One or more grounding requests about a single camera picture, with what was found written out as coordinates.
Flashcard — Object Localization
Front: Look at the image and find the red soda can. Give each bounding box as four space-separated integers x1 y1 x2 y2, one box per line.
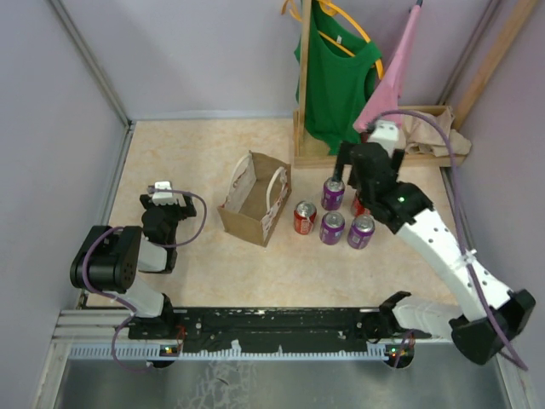
351 193 370 217

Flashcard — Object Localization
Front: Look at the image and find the purple soda can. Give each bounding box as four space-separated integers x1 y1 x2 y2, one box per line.
347 215 376 250
321 177 345 211
319 211 346 245

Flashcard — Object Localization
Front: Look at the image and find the silver top can front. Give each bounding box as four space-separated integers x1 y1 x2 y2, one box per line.
294 200 317 235

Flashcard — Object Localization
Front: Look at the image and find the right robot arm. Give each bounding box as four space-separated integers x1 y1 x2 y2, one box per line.
333 142 536 365

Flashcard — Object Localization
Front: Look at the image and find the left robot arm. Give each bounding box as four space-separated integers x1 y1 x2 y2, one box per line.
70 189 197 338

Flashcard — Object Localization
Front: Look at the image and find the burlap canvas bag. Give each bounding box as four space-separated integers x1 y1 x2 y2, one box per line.
217 151 291 247

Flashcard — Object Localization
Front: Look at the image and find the wooden clothes rack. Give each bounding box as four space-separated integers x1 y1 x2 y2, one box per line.
282 1 471 168

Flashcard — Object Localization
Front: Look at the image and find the beige crumpled cloth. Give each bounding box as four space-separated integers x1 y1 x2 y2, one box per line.
400 107 472 157

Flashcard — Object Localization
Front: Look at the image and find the pink t-shirt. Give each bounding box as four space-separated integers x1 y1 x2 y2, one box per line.
353 1 422 142

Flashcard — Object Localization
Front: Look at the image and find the green t-shirt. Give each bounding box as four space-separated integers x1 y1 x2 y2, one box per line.
305 1 382 155

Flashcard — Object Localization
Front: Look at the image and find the yellow clothes hanger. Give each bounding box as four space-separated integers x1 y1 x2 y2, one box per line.
280 1 372 57

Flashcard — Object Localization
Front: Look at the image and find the leaning wooden beam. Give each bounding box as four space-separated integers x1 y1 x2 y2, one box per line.
453 1 540 130

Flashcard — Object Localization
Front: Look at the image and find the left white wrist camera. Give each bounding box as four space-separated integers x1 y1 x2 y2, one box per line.
147 181 179 206

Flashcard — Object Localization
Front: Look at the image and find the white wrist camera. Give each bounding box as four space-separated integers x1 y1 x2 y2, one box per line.
367 119 400 158
147 181 179 206

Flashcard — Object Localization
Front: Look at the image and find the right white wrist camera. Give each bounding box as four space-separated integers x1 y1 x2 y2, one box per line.
367 119 400 158

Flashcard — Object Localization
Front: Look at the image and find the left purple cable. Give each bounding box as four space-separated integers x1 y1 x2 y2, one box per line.
82 191 208 374

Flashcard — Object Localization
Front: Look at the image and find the purple cable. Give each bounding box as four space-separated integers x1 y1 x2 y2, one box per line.
82 191 208 374
369 110 529 371

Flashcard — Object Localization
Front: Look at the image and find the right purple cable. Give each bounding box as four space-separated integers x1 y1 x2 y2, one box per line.
369 110 529 371

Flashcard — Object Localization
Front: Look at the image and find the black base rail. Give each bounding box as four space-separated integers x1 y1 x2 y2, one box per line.
129 307 403 354

